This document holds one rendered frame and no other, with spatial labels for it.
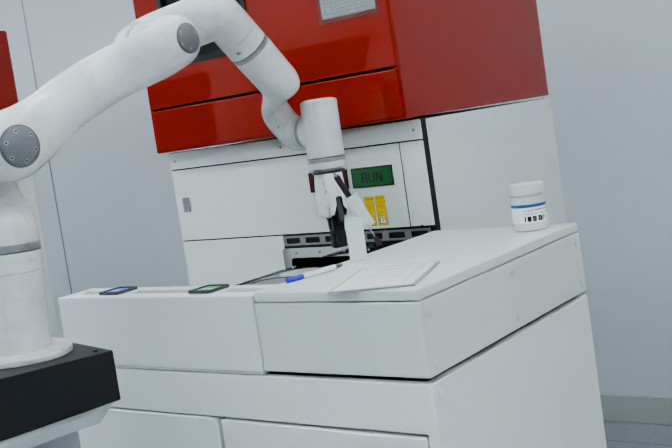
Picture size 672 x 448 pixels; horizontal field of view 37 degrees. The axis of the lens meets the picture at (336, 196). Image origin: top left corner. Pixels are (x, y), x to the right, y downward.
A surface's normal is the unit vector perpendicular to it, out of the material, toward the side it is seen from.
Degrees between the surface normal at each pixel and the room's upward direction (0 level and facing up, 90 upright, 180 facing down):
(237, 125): 90
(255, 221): 90
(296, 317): 90
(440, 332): 90
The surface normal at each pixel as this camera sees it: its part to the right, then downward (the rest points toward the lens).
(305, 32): -0.59, 0.15
